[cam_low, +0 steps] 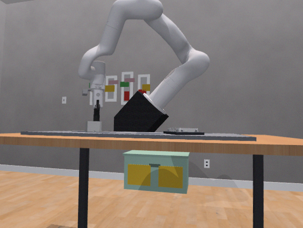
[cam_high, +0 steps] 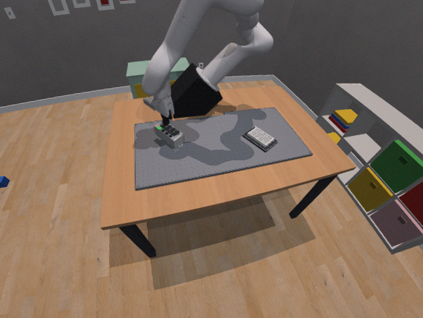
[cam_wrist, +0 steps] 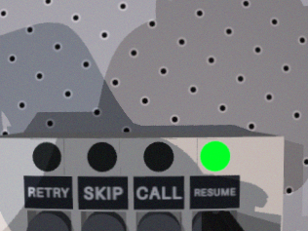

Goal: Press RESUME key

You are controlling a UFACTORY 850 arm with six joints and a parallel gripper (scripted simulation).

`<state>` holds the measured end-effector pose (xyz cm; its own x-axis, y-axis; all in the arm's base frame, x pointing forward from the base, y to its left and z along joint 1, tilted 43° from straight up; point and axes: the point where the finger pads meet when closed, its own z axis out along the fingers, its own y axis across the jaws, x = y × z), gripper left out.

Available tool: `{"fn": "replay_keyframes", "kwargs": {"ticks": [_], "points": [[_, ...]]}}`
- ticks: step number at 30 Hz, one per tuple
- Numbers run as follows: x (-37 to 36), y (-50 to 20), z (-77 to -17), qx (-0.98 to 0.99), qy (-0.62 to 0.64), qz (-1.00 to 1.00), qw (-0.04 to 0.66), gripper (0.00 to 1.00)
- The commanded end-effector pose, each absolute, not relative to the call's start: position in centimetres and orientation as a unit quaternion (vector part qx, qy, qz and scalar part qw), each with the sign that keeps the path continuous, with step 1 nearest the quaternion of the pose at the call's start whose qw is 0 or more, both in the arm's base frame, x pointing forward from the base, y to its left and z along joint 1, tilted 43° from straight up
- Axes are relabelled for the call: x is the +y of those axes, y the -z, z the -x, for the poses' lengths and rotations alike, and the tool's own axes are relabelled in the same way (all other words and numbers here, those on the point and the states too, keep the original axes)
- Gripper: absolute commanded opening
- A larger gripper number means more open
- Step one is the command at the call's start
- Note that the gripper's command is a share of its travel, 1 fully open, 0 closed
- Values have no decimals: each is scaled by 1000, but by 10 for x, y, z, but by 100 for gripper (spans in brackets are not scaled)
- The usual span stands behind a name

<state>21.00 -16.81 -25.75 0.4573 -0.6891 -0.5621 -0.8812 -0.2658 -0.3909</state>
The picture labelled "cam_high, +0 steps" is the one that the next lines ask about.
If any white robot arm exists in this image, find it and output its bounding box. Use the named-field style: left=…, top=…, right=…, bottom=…
left=142, top=0, right=273, bottom=111

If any white operator panel with keys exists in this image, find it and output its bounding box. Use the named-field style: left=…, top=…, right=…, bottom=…
left=154, top=121, right=185, bottom=148

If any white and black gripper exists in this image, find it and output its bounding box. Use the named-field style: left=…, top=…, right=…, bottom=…
left=157, top=96, right=174, bottom=126

